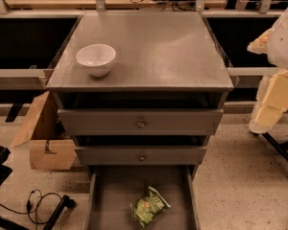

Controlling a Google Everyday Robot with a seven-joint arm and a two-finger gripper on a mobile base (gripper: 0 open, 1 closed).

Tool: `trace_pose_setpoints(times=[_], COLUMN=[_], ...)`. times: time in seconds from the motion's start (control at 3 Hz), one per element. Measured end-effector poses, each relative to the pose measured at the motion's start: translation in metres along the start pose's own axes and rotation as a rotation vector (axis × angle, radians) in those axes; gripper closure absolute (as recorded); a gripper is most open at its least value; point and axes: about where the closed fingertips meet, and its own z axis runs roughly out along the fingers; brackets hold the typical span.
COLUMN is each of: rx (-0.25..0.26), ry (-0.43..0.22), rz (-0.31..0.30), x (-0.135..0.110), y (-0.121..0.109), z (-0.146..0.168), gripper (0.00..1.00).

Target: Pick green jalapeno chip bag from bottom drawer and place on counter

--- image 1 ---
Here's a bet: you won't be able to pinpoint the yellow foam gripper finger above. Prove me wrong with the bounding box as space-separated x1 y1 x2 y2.
249 70 288 133
247 29 271 54

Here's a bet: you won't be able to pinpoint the green jalapeno chip bag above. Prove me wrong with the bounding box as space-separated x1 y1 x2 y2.
131 186 171 230

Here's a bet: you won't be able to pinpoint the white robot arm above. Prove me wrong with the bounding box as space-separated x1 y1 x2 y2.
247 8 288 133

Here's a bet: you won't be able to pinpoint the grey top drawer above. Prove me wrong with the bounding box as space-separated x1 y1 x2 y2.
58 109 223 136

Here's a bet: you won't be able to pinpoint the grey drawer cabinet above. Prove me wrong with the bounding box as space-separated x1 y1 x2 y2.
45 11 235 230

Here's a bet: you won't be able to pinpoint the grey open bottom drawer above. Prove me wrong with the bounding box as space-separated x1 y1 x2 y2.
84 166 201 230

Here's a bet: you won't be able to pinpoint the grey middle drawer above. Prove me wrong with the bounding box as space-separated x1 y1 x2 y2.
75 146 206 165

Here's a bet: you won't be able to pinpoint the black base leg at right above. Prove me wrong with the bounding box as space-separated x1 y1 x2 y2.
262 133 288 162

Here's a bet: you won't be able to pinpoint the white ceramic bowl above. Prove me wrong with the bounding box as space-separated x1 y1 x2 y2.
76 44 116 77

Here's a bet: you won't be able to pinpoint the brown cardboard box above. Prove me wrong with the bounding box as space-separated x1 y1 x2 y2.
11 91 76 171

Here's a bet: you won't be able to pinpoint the black cables on desk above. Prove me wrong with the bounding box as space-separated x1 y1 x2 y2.
130 0 197 12

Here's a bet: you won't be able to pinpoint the black cable on floor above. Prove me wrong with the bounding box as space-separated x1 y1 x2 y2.
0 189 63 225

